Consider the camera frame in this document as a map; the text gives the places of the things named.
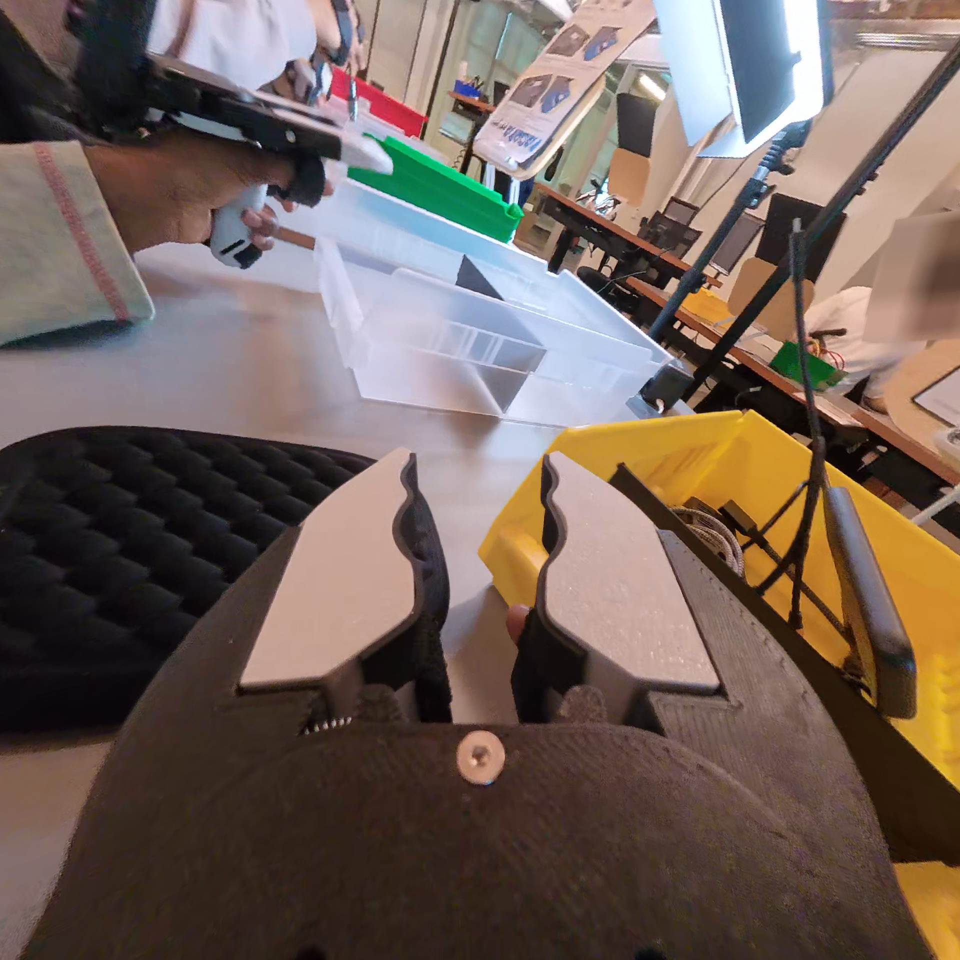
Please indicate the green box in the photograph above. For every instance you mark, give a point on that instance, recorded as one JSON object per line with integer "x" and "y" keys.
{"x": 802, "y": 364}

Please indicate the green plastic bin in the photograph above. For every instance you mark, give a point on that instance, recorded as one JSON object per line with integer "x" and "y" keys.
{"x": 435, "y": 187}

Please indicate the black divider panel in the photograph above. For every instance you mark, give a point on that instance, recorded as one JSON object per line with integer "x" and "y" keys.
{"x": 480, "y": 283}

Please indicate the large clear plastic bin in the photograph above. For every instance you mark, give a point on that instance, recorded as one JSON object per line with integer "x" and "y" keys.
{"x": 600, "y": 352}

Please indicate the red plastic bin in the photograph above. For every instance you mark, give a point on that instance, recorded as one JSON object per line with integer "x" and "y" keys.
{"x": 390, "y": 109}

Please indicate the black computer monitor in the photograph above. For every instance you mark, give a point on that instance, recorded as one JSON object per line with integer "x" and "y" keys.
{"x": 795, "y": 240}
{"x": 739, "y": 244}

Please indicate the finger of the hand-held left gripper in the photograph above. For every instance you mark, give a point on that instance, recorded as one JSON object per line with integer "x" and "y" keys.
{"x": 367, "y": 154}

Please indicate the person's left hand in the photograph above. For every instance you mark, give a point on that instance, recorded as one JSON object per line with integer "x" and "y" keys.
{"x": 165, "y": 187}

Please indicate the printed instruction poster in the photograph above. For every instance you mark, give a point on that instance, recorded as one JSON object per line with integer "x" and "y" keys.
{"x": 555, "y": 90}

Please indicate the black usb hub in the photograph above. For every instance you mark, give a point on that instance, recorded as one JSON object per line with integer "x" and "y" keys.
{"x": 870, "y": 600}

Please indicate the person's right hand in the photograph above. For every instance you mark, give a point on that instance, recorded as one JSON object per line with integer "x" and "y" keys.
{"x": 519, "y": 624}

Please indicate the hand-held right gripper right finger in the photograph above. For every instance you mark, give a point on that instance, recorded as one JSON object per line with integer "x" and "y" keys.
{"x": 622, "y": 600}

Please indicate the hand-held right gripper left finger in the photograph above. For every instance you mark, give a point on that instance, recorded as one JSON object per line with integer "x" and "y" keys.
{"x": 337, "y": 592}

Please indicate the yellow plastic bin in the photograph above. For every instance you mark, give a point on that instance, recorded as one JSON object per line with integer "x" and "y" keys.
{"x": 675, "y": 457}

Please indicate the black quilted pad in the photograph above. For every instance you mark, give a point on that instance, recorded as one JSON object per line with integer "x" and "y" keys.
{"x": 112, "y": 562}

